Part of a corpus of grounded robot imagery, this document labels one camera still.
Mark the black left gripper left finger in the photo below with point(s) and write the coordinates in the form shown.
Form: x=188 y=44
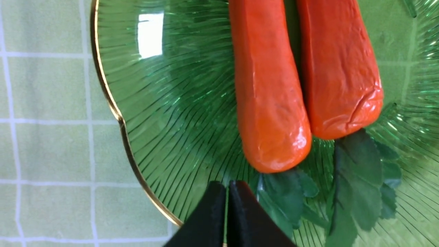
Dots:
x=205 y=226

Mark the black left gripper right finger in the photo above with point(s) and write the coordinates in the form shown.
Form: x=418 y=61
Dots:
x=248 y=225

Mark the orange plastic carrot with leaves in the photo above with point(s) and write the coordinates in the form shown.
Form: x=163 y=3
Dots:
x=271 y=115

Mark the green checkered tablecloth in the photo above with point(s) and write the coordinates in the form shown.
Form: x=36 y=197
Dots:
x=65 y=177

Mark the green glass plate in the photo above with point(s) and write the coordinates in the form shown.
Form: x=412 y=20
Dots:
x=166 y=67

